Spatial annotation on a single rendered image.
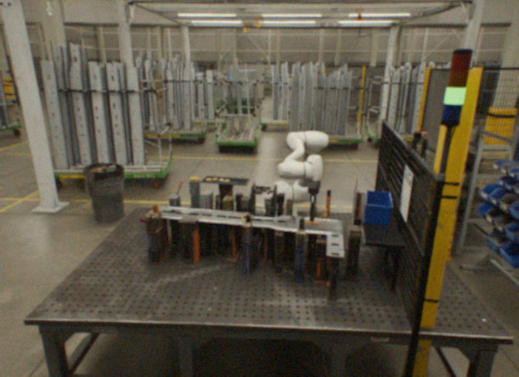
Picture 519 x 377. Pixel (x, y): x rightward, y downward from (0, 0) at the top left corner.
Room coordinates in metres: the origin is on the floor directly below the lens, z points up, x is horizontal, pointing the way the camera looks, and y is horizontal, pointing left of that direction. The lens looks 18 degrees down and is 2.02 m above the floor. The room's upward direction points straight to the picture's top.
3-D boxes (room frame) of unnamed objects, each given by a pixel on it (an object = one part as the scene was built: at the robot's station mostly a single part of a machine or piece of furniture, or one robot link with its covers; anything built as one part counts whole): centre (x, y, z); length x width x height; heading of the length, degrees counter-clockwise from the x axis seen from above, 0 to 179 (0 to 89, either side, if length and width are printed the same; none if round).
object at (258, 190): (2.51, -0.03, 0.94); 0.18 x 0.13 x 0.49; 79
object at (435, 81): (4.19, -2.08, 1.00); 1.34 x 0.14 x 2.00; 177
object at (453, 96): (1.52, -0.78, 1.90); 0.07 x 0.07 x 0.06
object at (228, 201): (2.52, 0.23, 0.89); 0.13 x 0.11 x 0.38; 169
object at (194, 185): (2.75, 0.52, 0.92); 0.08 x 0.08 x 0.44; 79
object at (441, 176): (1.52, -0.78, 1.79); 0.07 x 0.07 x 0.57
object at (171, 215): (2.33, 0.12, 1.00); 1.38 x 0.22 x 0.02; 79
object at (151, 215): (2.26, 0.71, 0.88); 0.15 x 0.11 x 0.36; 169
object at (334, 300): (1.84, -0.44, 0.84); 0.11 x 0.06 x 0.29; 169
